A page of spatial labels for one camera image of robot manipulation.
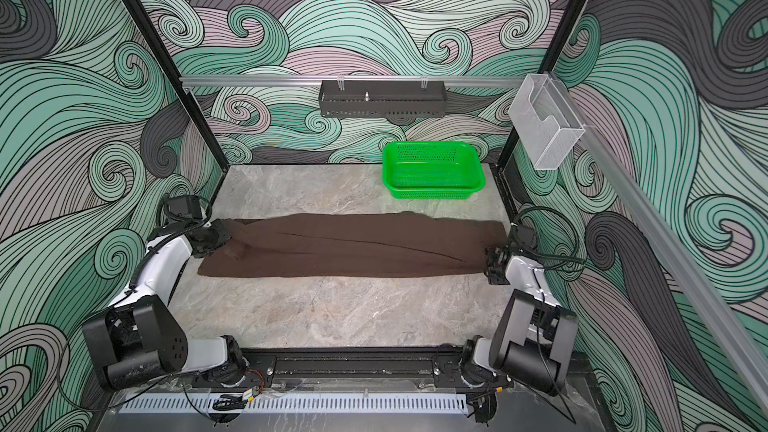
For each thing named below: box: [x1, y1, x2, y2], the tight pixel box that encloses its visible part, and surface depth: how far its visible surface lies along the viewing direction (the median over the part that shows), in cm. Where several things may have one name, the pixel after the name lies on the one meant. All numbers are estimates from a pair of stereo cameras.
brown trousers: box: [198, 212, 508, 277], surface depth 98 cm
